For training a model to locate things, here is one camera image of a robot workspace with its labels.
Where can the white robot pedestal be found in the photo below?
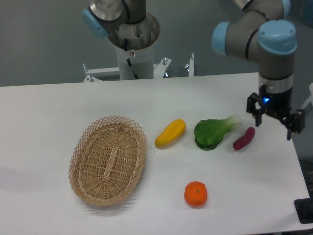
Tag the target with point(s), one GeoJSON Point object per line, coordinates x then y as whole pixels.
{"type": "Point", "coordinates": [136, 41]}

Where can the green bok choy toy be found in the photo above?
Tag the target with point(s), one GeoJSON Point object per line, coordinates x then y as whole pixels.
{"type": "Point", "coordinates": [210, 133]}

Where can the purple sweet potato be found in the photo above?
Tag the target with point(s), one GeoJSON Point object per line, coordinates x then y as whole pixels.
{"type": "Point", "coordinates": [245, 139]}

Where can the woven wicker basket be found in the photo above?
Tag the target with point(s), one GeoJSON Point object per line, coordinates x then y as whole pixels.
{"type": "Point", "coordinates": [108, 161]}

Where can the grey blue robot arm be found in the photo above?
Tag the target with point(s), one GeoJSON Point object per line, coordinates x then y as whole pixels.
{"type": "Point", "coordinates": [261, 35]}

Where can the black device at table edge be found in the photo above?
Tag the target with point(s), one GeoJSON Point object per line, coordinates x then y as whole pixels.
{"type": "Point", "coordinates": [304, 210]}

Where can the white frame at right edge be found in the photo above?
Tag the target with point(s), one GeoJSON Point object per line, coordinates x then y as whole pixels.
{"type": "Point", "coordinates": [307, 105]}

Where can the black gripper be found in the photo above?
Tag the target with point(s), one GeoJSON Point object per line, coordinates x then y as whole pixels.
{"type": "Point", "coordinates": [277, 106]}

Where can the white metal base frame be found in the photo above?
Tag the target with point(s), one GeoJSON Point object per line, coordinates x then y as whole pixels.
{"type": "Point", "coordinates": [129, 71]}

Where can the orange tangerine toy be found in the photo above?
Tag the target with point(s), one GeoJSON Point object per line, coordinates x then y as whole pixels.
{"type": "Point", "coordinates": [195, 194]}

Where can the yellow mango toy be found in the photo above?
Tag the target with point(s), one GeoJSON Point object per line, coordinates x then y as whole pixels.
{"type": "Point", "coordinates": [170, 134]}

